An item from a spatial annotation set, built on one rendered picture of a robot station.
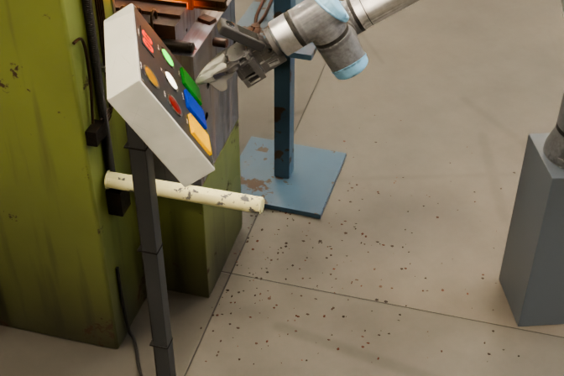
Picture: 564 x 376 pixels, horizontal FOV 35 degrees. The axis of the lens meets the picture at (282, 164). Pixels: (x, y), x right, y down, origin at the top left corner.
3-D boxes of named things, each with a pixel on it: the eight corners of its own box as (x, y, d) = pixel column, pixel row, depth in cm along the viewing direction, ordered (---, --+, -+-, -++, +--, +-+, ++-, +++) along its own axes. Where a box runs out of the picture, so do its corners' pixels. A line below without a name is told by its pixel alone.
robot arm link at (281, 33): (287, 24, 198) (279, 5, 206) (268, 36, 199) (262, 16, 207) (306, 53, 204) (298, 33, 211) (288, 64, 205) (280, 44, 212)
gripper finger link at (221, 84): (208, 103, 209) (241, 83, 207) (194, 86, 205) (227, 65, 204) (206, 96, 211) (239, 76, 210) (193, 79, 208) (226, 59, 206)
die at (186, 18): (200, 14, 257) (198, -13, 252) (176, 48, 242) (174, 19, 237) (67, -3, 266) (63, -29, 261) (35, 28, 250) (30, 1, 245)
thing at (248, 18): (341, 6, 318) (341, 1, 316) (310, 60, 287) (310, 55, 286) (260, -5, 325) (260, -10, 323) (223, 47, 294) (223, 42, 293)
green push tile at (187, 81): (199, 87, 214) (182, 65, 209) (203, 104, 208) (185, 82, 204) (193, 91, 214) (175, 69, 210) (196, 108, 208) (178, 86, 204)
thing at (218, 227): (242, 226, 322) (238, 118, 294) (209, 299, 293) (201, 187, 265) (99, 201, 334) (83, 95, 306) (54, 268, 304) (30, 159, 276)
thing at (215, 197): (265, 206, 238) (265, 191, 235) (260, 219, 234) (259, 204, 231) (112, 180, 247) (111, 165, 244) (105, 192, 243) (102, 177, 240)
